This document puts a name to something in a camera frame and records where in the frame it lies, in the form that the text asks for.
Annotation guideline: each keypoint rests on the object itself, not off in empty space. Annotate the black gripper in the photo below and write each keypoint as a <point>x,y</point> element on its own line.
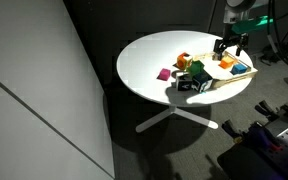
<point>231,40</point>

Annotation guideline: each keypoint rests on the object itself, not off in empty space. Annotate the wooden tray box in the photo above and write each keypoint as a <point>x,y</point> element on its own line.
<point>217,71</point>

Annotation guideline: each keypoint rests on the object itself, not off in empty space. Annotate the small grey cube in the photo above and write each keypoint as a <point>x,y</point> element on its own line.
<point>218,57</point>

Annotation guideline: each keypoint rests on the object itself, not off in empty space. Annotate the small orange cube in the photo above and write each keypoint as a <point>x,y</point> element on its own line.
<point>227,63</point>

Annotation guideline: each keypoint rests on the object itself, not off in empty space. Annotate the small blue cube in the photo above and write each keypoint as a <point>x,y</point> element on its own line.
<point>239,69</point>

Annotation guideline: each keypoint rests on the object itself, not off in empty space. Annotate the green cube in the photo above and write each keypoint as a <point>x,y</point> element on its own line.
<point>196,68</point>

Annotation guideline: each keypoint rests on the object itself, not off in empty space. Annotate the orange cube with holes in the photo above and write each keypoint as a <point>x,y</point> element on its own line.
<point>185,56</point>

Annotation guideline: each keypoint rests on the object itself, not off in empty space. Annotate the pink cube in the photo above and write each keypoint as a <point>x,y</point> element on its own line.
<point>164,74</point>

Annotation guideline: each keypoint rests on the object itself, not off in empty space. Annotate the orange clamp far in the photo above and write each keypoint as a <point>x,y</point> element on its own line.
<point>260,136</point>

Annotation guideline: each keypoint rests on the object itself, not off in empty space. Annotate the white table base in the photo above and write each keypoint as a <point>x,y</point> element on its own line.
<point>157,120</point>

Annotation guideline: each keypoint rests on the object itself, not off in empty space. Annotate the black cart top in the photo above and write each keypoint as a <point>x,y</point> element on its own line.
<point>244,165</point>

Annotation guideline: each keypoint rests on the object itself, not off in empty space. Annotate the teal wrist mount bracket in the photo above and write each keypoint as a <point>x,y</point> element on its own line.
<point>254,24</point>

